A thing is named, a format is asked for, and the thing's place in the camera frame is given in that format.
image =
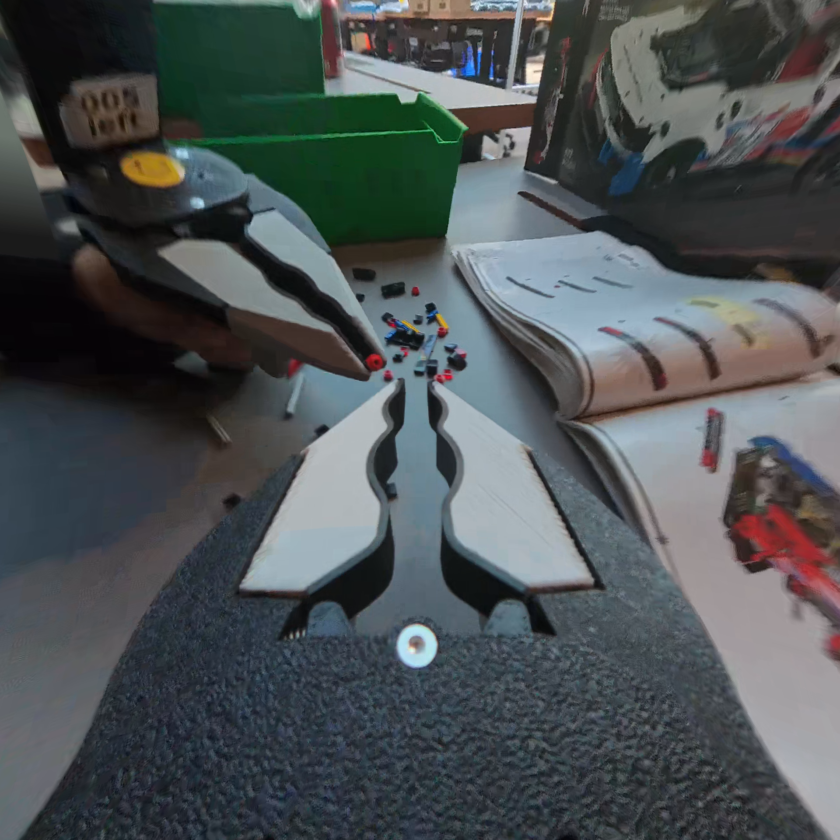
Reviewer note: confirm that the short black brick liftarm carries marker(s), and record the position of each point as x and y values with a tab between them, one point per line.
364	273

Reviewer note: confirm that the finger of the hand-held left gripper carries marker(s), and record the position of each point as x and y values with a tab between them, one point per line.
262	315
308	262

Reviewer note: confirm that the person's left hand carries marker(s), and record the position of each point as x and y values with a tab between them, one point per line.
144	315

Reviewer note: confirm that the open instruction booklet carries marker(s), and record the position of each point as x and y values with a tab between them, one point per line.
656	315

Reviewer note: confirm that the black pin connector brick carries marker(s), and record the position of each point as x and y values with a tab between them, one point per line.
394	289

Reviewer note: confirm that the toy car set box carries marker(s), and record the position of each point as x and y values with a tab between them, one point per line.
689	98

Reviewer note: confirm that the pile of small brick pieces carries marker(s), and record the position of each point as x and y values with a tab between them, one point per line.
420	338

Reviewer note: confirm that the green plastic bin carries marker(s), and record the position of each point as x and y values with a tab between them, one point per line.
236	46
341	177

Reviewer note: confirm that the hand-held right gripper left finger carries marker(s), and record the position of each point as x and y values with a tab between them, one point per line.
321	525

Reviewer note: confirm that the grey axle rod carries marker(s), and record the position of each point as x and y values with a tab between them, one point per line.
295	394

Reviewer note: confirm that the red wedge brick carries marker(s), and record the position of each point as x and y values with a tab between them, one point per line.
294	367

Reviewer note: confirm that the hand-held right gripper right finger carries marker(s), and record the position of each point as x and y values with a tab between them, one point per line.
512	518

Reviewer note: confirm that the red drink can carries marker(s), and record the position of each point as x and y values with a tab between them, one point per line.
332	39

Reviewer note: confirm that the person's left forearm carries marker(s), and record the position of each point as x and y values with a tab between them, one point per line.
39	321

